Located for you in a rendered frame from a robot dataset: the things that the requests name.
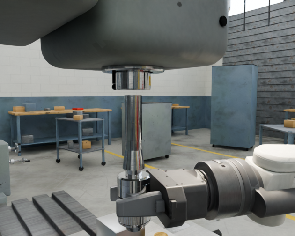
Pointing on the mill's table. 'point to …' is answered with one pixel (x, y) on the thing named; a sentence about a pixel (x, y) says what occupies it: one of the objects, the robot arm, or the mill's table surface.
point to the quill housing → (141, 35)
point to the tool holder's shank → (133, 136)
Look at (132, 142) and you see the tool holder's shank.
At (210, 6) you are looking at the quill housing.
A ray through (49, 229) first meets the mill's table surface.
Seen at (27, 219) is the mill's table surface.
